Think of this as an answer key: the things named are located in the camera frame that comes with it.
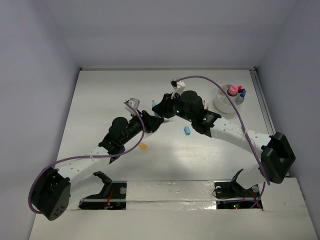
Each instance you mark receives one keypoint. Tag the blue marker cap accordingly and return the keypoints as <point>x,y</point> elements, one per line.
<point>187,131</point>

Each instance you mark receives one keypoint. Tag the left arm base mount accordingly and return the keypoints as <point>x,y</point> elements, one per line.
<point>112,196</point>

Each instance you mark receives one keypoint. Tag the clear blue capped pen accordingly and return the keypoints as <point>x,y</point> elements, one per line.
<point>242,94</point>

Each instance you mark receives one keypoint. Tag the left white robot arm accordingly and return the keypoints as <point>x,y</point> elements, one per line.
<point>50,192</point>

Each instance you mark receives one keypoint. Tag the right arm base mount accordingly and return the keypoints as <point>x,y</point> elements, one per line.
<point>243,191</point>

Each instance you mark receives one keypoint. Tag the orange capped highlighter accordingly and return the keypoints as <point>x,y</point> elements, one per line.
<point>143,146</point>

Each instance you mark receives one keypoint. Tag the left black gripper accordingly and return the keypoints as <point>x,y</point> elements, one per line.
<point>145,119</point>

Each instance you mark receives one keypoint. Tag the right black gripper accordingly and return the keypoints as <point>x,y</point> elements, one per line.
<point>163,108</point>

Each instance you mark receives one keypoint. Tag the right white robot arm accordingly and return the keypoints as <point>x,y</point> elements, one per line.
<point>274,152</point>

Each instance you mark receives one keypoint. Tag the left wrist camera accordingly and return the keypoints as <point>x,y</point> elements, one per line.
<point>133,102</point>

